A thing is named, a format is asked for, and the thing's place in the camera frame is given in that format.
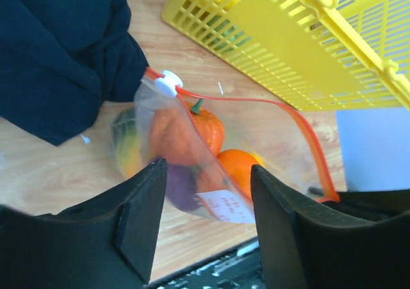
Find clear zip top bag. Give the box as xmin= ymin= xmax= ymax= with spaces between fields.
xmin=133 ymin=67 xmax=340 ymax=225

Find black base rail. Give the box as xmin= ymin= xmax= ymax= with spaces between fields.
xmin=144 ymin=237 xmax=266 ymax=289

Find orange tangerines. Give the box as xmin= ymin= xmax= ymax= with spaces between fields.
xmin=149 ymin=99 xmax=226 ymax=167

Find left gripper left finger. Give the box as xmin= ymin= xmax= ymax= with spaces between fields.
xmin=1 ymin=159 xmax=167 ymax=288

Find dark navy cloth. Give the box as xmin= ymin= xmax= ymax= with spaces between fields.
xmin=1 ymin=0 xmax=149 ymax=146

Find yellow plastic basket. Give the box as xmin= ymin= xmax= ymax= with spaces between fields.
xmin=161 ymin=0 xmax=409 ymax=111

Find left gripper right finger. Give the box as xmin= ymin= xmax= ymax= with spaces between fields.
xmin=251 ymin=165 xmax=409 ymax=288

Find mango fruit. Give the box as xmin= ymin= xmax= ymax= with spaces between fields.
xmin=110 ymin=108 xmax=143 ymax=179

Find purple eggplant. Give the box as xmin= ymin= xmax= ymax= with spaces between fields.
xmin=166 ymin=164 xmax=202 ymax=212

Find orange tangerine fruit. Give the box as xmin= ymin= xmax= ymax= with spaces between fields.
xmin=217 ymin=149 xmax=265 ymax=201

